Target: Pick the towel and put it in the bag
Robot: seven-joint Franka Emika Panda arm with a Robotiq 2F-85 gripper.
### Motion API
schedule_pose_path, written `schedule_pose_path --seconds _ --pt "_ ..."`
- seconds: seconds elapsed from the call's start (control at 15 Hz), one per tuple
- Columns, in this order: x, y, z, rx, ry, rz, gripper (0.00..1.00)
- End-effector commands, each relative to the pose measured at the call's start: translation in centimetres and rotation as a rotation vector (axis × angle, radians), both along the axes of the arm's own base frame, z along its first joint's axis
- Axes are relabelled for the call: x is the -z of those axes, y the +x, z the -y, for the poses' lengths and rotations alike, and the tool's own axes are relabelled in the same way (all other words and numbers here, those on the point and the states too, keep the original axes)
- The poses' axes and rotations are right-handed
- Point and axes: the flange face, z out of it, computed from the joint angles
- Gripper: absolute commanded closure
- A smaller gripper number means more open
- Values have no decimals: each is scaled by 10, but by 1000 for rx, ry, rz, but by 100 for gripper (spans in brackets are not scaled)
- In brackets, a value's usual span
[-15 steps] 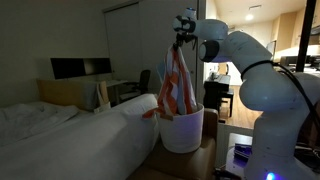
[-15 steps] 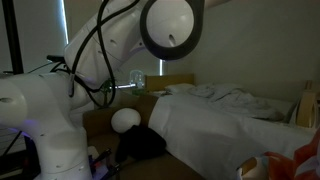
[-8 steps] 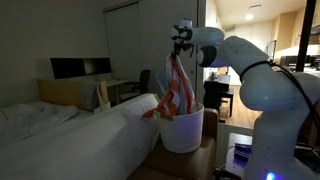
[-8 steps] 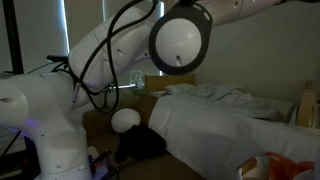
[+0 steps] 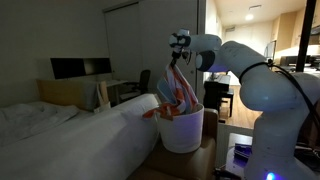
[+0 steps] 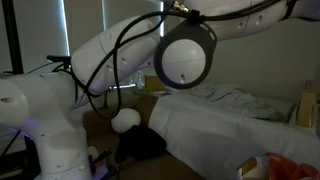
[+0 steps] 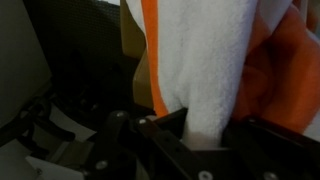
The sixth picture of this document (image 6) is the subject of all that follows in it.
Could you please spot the beige tote bag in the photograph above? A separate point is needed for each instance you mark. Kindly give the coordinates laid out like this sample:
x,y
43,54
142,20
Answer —
x,y
306,110

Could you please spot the crumpled white duvet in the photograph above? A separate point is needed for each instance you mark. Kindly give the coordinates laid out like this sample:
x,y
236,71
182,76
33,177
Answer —
x,y
233,100

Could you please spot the white round fabric bag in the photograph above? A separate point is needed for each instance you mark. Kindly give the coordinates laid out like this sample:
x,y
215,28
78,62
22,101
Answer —
x,y
250,168

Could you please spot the white bed mattress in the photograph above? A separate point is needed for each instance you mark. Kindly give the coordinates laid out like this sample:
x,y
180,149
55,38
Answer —
x,y
206,133

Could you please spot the black vertical pole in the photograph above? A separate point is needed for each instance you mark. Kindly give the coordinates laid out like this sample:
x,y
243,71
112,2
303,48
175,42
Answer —
x,y
13,36

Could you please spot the cardboard box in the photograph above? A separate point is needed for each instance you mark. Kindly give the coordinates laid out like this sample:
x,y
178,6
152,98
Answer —
x,y
154,84

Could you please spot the black cloth bundle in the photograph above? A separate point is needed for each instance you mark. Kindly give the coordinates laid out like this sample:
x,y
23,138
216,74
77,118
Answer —
x,y
140,143

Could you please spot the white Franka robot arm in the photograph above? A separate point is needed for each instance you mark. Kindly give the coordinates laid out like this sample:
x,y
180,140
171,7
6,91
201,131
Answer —
x,y
40,106

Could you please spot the purple lit control device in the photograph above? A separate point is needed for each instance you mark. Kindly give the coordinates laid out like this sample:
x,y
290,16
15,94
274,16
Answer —
x,y
100,166

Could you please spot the orange white striped towel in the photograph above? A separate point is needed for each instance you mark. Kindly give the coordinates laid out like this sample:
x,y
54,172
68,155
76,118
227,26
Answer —
x,y
286,166

